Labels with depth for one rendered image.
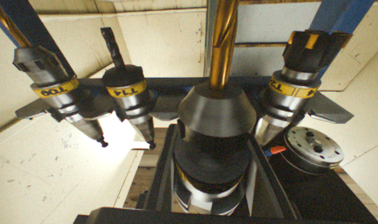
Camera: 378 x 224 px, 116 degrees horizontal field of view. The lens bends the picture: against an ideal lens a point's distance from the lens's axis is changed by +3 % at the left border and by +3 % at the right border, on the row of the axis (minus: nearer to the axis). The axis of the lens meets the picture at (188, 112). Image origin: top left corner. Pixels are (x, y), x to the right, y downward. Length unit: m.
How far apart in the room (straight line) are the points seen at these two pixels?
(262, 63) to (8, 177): 1.13
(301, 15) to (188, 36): 0.67
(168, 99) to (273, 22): 0.68
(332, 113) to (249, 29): 0.58
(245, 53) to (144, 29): 0.78
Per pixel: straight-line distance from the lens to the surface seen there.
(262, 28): 0.77
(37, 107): 0.31
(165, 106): 0.18
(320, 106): 0.25
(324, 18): 0.26
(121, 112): 0.20
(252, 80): 0.24
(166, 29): 1.13
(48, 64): 0.24
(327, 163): 0.57
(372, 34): 1.68
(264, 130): 0.23
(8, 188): 0.73
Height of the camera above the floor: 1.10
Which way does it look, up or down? 40 degrees up
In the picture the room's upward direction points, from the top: 177 degrees clockwise
